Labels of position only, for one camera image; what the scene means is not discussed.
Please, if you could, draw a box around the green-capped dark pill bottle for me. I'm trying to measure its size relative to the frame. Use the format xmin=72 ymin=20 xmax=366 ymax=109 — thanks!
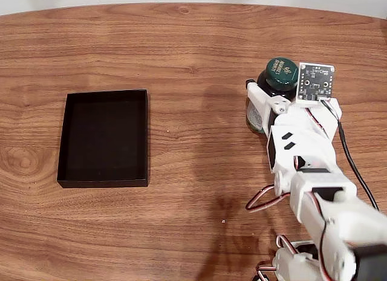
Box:
xmin=245 ymin=57 xmax=301 ymax=135

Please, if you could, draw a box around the black shallow open box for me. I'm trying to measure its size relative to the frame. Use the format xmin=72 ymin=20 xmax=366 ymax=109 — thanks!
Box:
xmin=56 ymin=89 xmax=150 ymax=189

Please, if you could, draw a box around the red white black servo wire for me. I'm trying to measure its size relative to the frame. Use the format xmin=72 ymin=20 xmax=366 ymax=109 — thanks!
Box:
xmin=304 ymin=106 xmax=327 ymax=137
xmin=245 ymin=184 xmax=293 ymax=214

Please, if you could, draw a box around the black camera board white mount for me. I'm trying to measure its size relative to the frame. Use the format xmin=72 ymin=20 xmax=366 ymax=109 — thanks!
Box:
xmin=294 ymin=62 xmax=336 ymax=108

